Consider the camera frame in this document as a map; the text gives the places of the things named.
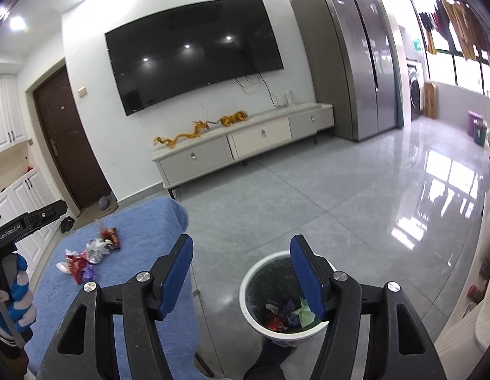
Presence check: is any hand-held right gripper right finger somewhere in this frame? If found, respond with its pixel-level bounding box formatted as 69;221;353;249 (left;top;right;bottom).
289;234;448;380

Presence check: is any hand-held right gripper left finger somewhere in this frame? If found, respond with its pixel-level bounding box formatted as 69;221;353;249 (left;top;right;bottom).
38;234;198;380

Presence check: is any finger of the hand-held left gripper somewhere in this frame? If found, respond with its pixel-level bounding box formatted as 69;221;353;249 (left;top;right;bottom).
25;200;68;227

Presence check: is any white plastic bag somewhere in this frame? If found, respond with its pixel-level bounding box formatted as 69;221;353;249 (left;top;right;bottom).
55;249;77;276

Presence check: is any white waste bin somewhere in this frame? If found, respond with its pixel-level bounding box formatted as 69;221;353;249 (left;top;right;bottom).
239;250;337;350

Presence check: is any clear plastic wrapper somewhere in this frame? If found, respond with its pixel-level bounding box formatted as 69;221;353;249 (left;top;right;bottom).
83;237;111;264

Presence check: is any person's left hand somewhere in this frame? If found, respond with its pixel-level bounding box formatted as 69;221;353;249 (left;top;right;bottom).
0;251;37;339

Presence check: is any green crumpled paper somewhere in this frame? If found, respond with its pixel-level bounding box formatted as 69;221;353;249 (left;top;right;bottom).
290;299;317;327

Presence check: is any brown door mat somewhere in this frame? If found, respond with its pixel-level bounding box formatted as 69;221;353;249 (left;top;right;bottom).
73;205;119;231

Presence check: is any red candy wrapper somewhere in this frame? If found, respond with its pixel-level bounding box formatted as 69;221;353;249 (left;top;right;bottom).
66;254;89;280

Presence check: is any blue fluffy blanket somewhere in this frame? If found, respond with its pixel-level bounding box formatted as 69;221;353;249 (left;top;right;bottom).
25;197;200;380

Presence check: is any red snack wrapper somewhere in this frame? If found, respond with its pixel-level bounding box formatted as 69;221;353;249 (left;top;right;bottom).
101;227;121;251

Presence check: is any brown entrance door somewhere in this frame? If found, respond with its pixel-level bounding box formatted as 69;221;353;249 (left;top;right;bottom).
33;65;113;211

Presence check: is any white upper cupboard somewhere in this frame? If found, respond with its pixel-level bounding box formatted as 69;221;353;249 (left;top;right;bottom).
0;75;29;155

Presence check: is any beige television cabinet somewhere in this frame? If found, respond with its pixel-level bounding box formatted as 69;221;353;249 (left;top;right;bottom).
151;102;334;199

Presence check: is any long golden dragon ornament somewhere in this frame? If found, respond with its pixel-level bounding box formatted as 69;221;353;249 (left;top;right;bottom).
153;120;214;148

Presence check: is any small golden ornament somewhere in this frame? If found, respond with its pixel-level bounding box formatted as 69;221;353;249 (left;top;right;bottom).
218;111;249;128

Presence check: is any cardboard box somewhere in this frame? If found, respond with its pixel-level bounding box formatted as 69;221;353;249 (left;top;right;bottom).
424;82;440;118

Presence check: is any grey washing machine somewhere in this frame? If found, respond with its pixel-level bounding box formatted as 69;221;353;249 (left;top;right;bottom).
406;60;424;122

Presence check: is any grey double-door refrigerator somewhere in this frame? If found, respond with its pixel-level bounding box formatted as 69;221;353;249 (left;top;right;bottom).
289;0;401;142

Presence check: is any green storage bin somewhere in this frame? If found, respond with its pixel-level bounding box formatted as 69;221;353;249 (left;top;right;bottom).
472;122;488;146

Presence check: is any purple storage bin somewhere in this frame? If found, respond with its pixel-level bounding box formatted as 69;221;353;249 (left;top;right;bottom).
468;111;485;137

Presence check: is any dark hanging garment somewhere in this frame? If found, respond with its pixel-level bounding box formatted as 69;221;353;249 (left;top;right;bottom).
418;0;444;54

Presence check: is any yellow hanging garment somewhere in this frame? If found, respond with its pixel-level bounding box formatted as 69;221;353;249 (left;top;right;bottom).
443;0;478;61

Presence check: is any black wall television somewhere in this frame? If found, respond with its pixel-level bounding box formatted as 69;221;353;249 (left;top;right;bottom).
104;0;285;117

